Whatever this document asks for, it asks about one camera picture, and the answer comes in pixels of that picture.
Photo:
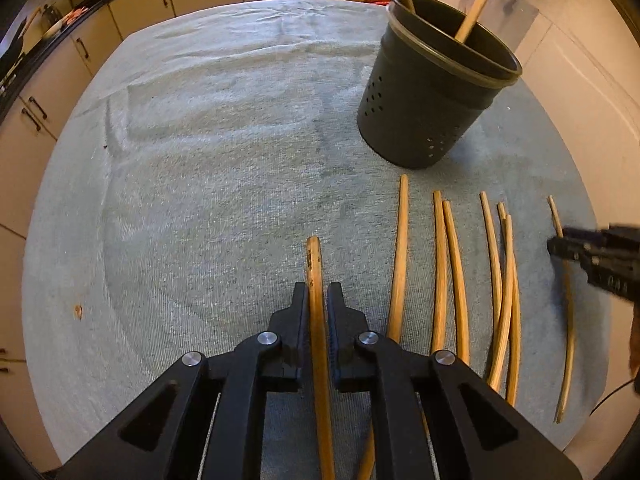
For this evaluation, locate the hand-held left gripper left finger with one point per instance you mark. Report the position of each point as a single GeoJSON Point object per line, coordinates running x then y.
{"type": "Point", "coordinates": [301, 320]}

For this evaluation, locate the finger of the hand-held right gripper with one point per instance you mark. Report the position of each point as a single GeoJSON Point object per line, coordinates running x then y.
{"type": "Point", "coordinates": [607, 275]}
{"type": "Point", "coordinates": [590, 237]}

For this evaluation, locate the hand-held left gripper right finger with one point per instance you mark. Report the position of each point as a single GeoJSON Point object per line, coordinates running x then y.
{"type": "Point", "coordinates": [333, 320]}

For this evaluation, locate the group of bamboo chopsticks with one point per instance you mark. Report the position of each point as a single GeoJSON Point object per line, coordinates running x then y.
{"type": "Point", "coordinates": [402, 235]}

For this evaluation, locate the black perforated utensil holder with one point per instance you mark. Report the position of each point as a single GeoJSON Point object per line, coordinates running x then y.
{"type": "Point", "coordinates": [425, 100]}

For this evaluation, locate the grey-green towel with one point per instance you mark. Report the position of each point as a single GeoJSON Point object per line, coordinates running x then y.
{"type": "Point", "coordinates": [200, 185]}

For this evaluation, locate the tall clear glass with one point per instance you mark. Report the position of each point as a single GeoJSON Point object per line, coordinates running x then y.
{"type": "Point", "coordinates": [520, 15]}

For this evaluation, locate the black kitchen countertop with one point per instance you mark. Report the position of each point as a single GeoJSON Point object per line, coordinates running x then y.
{"type": "Point", "coordinates": [30, 67]}

